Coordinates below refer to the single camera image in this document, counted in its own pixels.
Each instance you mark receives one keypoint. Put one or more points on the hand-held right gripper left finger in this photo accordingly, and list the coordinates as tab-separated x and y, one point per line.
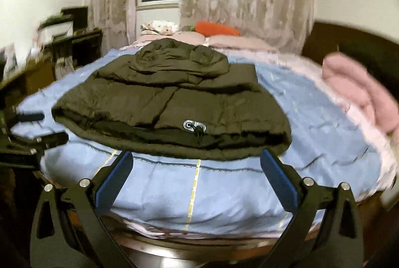
115	177

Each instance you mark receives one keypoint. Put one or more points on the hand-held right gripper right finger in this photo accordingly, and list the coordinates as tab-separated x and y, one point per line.
280	180

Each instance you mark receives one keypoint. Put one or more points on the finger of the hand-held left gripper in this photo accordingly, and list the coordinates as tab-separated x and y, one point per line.
51	139
29	117

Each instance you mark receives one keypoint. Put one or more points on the dark olive hooded jacket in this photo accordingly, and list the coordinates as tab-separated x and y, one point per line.
149	93

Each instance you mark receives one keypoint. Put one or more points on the brown wooden cabinet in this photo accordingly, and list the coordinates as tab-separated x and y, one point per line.
28	81

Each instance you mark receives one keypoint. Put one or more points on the white printer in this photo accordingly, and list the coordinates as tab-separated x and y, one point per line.
56	29

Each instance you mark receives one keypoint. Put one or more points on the black computer desk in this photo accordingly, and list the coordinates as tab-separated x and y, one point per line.
84	43

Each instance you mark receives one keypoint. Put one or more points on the black computer monitor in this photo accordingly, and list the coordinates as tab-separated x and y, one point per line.
76	17

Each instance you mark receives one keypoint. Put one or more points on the pink folded blanket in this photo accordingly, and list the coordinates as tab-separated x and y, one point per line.
358	84

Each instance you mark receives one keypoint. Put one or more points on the pink pillow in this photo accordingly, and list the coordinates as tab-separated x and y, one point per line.
184	37
240	43

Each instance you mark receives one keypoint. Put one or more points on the floral pillow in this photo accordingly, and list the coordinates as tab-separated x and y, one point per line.
159	27

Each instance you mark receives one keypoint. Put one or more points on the dark wooden headboard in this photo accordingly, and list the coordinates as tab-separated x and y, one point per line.
352	37

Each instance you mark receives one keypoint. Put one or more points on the orange carrot plush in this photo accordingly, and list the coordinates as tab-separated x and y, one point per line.
218	28

